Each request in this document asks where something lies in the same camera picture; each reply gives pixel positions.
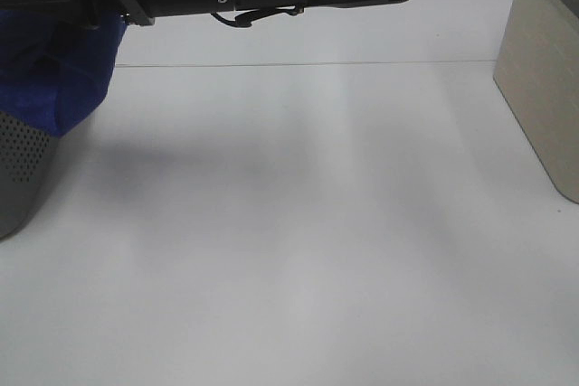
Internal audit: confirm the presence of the blue microfibre towel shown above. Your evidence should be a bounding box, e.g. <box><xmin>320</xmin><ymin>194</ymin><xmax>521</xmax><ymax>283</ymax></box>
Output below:
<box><xmin>1</xmin><ymin>10</ymin><xmax>127</xmax><ymax>137</ymax></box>

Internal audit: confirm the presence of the grey perforated plastic basket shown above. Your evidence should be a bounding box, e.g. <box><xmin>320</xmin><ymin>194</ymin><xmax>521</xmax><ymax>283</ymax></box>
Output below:
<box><xmin>0</xmin><ymin>112</ymin><xmax>59</xmax><ymax>239</ymax></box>

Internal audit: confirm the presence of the beige storage box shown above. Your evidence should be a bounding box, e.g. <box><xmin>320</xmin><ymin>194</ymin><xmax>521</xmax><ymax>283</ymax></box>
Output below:
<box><xmin>494</xmin><ymin>0</ymin><xmax>578</xmax><ymax>202</ymax></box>

